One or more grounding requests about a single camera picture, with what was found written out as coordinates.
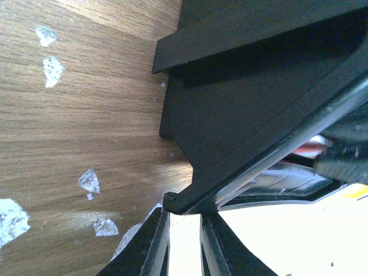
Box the left black card bin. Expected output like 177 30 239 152
152 1 367 214

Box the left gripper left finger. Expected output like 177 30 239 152
98 206 170 276

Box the red card stack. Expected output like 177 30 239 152
215 135 334 208

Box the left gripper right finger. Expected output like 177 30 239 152
200 214 276 275

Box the orange card bin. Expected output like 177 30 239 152
342 183 368 201

